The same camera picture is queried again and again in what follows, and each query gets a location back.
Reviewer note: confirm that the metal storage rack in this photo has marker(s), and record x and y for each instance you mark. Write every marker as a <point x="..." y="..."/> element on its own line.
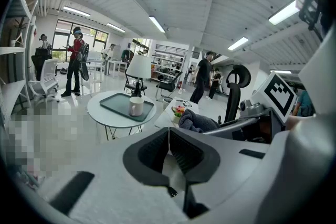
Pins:
<point x="168" y="63"/>

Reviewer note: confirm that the round white side table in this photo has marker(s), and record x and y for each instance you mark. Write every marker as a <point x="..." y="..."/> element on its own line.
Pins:
<point x="97" y="110"/>

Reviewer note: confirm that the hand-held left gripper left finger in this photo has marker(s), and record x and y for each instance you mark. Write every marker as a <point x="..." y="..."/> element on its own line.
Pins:
<point x="147" y="160"/>

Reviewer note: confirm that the round waste bin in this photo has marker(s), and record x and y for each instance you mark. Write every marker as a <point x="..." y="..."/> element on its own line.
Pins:
<point x="167" y="103"/>

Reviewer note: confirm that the white shade table lamp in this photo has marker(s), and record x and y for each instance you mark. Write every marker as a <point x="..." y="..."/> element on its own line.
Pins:
<point x="138" y="66"/>

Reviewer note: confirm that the ceiling tube light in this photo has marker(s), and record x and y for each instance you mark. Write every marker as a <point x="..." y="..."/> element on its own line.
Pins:
<point x="157" y="24"/>
<point x="115" y="27"/>
<point x="76" y="11"/>
<point x="284" y="11"/>
<point x="238" y="43"/>

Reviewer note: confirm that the dark grey cloth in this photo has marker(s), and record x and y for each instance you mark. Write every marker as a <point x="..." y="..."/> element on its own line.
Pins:
<point x="194" y="120"/>

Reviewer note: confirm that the cream ceramic mug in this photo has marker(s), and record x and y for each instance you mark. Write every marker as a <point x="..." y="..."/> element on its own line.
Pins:
<point x="135" y="107"/>

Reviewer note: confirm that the white desk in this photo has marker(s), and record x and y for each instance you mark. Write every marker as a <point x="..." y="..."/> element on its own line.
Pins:
<point x="116" y="63"/>

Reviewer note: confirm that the white office chair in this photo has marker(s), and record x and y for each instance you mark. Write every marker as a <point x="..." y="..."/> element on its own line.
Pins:
<point x="46" y="78"/>

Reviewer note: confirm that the white marble coffee table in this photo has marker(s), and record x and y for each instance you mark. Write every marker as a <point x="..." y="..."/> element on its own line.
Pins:
<point x="164" y="118"/>

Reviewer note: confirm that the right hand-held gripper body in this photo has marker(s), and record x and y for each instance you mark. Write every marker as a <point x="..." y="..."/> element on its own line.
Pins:
<point x="278" y="97"/>

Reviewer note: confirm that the black head-mounted rig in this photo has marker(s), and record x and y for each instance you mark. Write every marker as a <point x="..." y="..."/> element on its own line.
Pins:
<point x="311" y="5"/>

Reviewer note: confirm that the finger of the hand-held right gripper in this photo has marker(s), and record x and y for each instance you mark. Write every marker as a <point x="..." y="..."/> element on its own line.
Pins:
<point x="236" y="123"/>

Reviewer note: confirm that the black office chair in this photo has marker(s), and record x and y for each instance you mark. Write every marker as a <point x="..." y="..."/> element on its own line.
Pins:
<point x="235" y="91"/>

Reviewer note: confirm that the large black-framed window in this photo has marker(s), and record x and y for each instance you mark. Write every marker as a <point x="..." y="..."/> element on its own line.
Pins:
<point x="61" y="34"/>

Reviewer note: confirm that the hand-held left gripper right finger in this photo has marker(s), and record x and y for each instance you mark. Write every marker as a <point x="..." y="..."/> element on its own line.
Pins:
<point x="194" y="160"/>

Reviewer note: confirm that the black visitor chair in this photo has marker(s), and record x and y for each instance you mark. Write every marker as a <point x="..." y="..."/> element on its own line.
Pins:
<point x="131" y="84"/>
<point x="168" y="84"/>

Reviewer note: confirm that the green tray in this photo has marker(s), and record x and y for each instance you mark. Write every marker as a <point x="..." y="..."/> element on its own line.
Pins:
<point x="115" y="105"/>

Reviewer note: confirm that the white curved shelving unit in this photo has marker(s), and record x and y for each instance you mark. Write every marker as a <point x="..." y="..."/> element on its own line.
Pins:
<point x="13" y="49"/>

